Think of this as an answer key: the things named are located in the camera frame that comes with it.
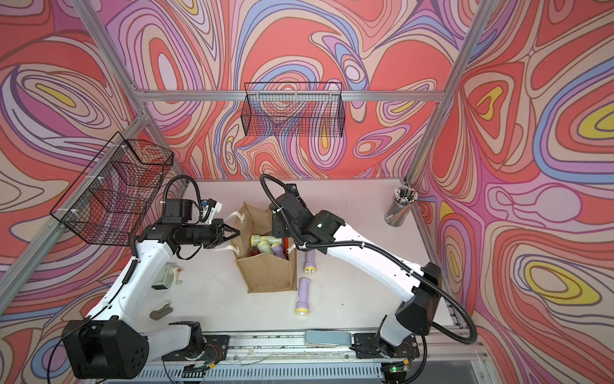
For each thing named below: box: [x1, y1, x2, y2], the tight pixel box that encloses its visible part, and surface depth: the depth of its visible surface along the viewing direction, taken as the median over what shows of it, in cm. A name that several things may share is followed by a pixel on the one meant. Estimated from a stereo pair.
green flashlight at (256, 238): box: [250, 234, 283, 247], surface depth 92 cm
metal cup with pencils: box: [384, 185, 419, 228], surface depth 95 cm
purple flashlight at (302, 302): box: [295, 276, 311, 316], surface depth 83 cm
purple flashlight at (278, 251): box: [271, 243, 288, 260], surface depth 90 cm
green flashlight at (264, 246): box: [257, 240, 272, 254], surface depth 88 cm
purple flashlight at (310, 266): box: [303, 248, 318, 275], surface depth 90 cm
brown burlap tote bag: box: [232, 202, 299, 293], surface depth 82 cm
